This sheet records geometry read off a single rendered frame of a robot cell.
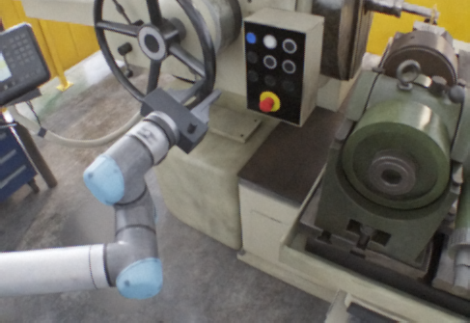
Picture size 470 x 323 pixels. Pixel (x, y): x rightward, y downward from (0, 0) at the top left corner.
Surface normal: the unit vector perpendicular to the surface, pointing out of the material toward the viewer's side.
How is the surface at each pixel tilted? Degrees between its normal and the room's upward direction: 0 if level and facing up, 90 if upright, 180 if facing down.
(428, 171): 90
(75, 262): 16
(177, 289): 0
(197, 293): 0
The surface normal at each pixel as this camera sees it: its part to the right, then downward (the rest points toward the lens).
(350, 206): -0.53, 0.59
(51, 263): 0.13, -0.57
